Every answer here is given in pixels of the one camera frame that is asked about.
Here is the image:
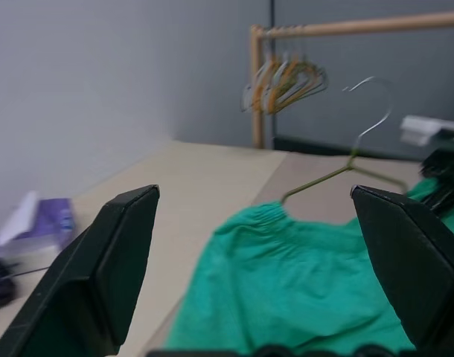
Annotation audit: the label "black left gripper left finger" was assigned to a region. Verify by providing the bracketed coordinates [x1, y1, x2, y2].
[0, 184, 161, 357]

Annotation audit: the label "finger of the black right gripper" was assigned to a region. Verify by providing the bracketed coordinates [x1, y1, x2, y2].
[420, 174, 454, 216]

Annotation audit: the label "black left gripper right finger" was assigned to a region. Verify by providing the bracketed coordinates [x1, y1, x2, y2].
[349, 184, 454, 357]

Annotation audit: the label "green wire hanger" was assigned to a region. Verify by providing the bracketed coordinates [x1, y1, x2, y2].
[281, 76, 410, 205]

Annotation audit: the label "green shorts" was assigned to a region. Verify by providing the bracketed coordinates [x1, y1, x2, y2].
[163, 176, 454, 356]

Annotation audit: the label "purple tissue box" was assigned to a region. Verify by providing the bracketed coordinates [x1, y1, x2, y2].
[0, 190, 77, 261]

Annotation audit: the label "dark navy cloth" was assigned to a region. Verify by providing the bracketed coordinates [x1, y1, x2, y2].
[0, 256, 19, 310]

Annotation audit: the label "bunch of hangers on rack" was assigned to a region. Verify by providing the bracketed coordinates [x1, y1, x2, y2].
[275, 36, 329, 107]

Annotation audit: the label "wooden clothes rack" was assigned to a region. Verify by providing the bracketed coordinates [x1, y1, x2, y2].
[250, 10, 454, 149]

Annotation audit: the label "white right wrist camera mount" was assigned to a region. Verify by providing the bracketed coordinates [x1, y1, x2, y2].
[400, 115, 454, 147]

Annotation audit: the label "orange wire hanger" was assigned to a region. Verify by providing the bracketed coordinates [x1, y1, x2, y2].
[264, 36, 310, 115]
[249, 36, 287, 111]

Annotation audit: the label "grey wire hanger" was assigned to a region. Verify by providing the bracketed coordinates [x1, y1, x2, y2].
[240, 36, 284, 112]

